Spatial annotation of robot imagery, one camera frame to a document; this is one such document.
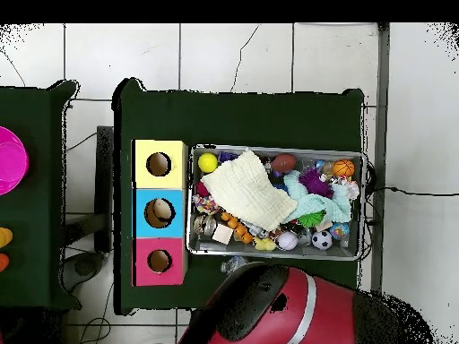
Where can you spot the clear plastic packet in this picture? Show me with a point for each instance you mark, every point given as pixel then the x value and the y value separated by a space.
pixel 233 264

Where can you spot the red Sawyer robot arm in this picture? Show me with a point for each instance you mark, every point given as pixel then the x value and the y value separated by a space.
pixel 330 315

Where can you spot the clear mesh bin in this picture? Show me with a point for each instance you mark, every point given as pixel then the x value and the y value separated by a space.
pixel 276 255

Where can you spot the cream yellow cloth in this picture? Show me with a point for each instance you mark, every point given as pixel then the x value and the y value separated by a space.
pixel 247 190

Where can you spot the yellow ball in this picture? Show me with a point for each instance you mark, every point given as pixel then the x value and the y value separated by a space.
pixel 208 163

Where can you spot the small wooden block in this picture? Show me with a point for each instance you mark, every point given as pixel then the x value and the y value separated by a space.
pixel 223 234

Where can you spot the brown toy football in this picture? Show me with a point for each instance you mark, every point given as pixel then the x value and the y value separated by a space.
pixel 284 163

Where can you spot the white ball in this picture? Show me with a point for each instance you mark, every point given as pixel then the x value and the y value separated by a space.
pixel 287 241

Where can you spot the green spiky ball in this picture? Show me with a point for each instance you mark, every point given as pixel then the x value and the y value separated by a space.
pixel 310 219

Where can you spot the purple spiky toy with eyes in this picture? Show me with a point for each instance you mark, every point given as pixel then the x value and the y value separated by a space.
pixel 315 183

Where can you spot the mint green cloth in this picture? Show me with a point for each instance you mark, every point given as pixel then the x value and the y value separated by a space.
pixel 323 208

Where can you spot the small soccer ball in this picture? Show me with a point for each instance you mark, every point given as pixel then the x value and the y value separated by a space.
pixel 322 240

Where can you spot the orange toy basketball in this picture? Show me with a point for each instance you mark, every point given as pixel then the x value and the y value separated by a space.
pixel 344 168

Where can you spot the dark green side table cloth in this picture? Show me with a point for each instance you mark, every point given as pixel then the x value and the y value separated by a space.
pixel 32 208

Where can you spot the magenta plate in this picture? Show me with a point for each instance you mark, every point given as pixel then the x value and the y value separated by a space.
pixel 11 161

